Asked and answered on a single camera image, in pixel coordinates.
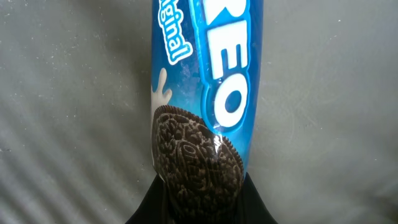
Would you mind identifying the blue Oreo cookie pack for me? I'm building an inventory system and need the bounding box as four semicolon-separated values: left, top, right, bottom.
150;0;264;223

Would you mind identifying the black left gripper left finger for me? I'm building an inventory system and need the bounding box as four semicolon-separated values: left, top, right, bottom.
126;174;170;224

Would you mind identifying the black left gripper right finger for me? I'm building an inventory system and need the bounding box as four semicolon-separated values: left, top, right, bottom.
238;172;277;224

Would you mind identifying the grey plastic mesh basket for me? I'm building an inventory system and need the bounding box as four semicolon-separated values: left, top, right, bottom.
1;0;397;223

